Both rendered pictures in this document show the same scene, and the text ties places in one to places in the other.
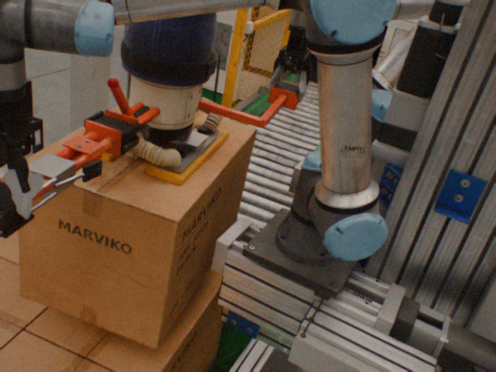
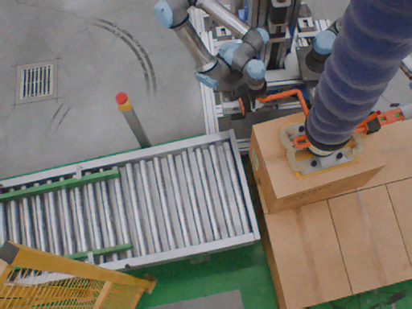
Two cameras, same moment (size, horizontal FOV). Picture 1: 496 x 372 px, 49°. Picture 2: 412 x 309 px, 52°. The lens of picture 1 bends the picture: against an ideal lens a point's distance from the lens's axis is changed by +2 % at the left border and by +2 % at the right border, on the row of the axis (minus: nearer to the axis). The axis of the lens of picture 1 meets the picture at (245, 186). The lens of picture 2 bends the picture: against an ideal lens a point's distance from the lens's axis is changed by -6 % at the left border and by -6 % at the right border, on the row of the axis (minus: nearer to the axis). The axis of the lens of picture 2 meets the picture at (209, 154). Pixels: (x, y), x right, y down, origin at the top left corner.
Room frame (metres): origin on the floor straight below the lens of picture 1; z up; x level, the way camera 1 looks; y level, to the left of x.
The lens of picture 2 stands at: (2.04, 0.70, 3.19)
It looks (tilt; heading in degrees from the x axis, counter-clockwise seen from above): 72 degrees down; 249
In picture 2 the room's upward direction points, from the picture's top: 8 degrees counter-clockwise
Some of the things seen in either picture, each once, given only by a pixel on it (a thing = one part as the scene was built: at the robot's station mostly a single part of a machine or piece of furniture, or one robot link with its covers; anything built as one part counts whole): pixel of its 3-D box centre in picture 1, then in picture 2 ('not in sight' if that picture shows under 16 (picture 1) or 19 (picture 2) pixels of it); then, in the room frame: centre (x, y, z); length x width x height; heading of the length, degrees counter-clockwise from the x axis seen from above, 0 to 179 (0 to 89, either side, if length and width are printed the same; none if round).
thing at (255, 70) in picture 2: not in sight; (255, 72); (1.49, -0.06, 1.50); 0.09 x 0.08 x 0.11; 111
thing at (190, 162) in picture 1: (191, 145); (313, 126); (1.26, 0.16, 1.10); 0.34 x 0.10 x 0.05; 168
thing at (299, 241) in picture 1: (312, 227); (319, 56); (1.00, -0.17, 1.09); 0.15 x 0.15 x 0.10
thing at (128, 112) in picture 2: not in sight; (139, 133); (2.06, -0.49, 0.50); 0.07 x 0.07 x 1.00; 74
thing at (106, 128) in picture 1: (112, 132); (369, 122); (1.03, 0.31, 1.20); 0.10 x 0.08 x 0.06; 78
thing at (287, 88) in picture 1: (286, 94); (249, 103); (1.52, -0.06, 1.20); 0.09 x 0.08 x 0.05; 78
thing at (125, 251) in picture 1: (149, 204); (313, 158); (1.28, 0.26, 0.87); 0.60 x 0.40 x 0.40; 168
